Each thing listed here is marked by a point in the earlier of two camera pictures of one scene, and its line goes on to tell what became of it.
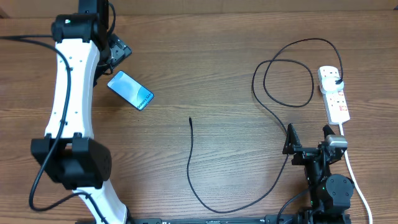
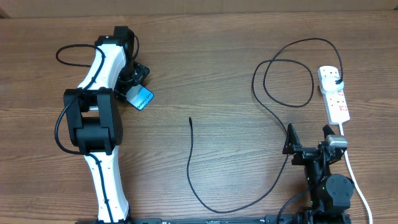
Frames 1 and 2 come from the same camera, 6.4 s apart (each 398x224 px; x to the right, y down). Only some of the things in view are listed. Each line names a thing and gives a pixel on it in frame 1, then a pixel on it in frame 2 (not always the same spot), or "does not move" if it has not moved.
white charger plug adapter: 328,84 does not move
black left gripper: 120,51 -> 142,73
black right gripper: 303,153 does not move
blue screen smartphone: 130,90 does not move
